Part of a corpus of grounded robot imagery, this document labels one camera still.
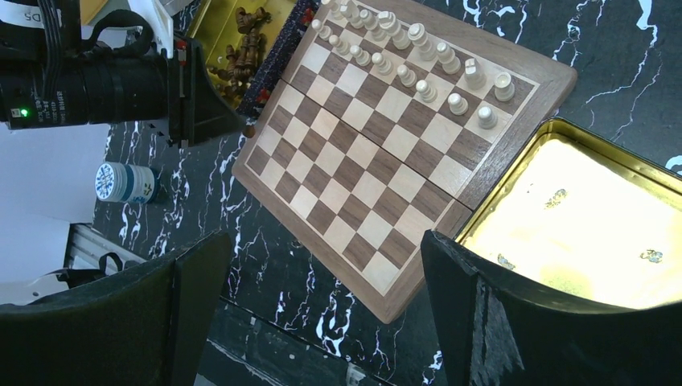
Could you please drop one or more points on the small white blue bottle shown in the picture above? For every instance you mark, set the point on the small white blue bottle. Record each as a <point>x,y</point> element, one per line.
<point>123,183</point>

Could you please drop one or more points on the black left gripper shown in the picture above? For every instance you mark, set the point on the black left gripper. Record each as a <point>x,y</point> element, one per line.
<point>197,112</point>

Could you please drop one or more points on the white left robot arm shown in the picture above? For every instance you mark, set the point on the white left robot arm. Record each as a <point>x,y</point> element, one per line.
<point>133,67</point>

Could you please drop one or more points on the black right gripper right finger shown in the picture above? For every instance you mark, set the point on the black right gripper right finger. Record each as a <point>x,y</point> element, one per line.
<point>497,327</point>

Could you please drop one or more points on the gold tin lid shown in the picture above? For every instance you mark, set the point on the gold tin lid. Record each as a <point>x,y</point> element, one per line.
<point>579,214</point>

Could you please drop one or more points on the white corner pawn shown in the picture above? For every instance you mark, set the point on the white corner pawn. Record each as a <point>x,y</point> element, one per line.
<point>487,117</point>

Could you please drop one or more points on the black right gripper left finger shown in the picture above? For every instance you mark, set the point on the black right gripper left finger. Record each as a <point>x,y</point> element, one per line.
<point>145,325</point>

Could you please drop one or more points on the white rook chess piece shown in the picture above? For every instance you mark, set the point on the white rook chess piece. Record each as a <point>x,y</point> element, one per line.
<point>504,88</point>

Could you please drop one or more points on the gold tin box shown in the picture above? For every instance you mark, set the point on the gold tin box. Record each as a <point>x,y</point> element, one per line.
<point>247,45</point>

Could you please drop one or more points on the white knight chess piece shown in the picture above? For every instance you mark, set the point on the white knight chess piece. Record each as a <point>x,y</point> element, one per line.
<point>474,75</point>

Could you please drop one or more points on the wooden chess board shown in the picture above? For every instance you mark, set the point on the wooden chess board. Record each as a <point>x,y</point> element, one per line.
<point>357,153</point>

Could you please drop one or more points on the white pawn chess piece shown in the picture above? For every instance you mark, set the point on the white pawn chess piece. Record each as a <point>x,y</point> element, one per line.
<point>458,104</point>

